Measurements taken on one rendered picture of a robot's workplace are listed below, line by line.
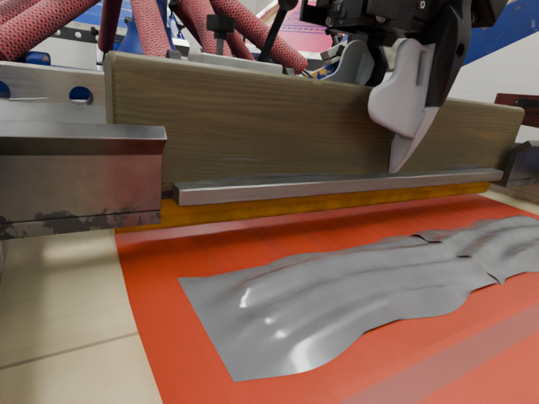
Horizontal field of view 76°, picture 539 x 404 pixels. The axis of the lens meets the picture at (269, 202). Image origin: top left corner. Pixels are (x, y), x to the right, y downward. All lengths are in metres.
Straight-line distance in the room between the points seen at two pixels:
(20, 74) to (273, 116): 0.26
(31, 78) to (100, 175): 0.24
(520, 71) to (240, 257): 2.34
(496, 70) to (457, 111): 2.18
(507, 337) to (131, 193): 0.19
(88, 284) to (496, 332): 0.20
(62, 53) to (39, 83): 3.91
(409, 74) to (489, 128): 0.17
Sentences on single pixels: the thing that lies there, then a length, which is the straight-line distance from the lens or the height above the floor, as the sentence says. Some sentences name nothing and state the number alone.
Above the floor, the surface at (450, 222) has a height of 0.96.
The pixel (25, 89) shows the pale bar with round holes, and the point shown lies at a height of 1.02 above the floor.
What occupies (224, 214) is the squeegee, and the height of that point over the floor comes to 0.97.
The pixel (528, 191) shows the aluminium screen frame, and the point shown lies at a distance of 0.52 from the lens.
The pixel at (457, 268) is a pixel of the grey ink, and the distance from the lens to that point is 0.24.
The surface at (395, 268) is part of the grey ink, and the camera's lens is 0.21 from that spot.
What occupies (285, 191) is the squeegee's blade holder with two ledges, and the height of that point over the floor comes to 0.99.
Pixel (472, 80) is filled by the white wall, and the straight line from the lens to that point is 2.59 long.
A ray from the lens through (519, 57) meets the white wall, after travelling 2.49.
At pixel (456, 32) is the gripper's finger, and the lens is 0.27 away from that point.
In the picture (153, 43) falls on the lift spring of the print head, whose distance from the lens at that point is 0.68.
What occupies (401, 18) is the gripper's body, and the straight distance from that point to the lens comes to 0.25.
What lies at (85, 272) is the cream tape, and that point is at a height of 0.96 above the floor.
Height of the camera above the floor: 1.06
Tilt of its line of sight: 20 degrees down
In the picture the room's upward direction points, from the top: 7 degrees clockwise
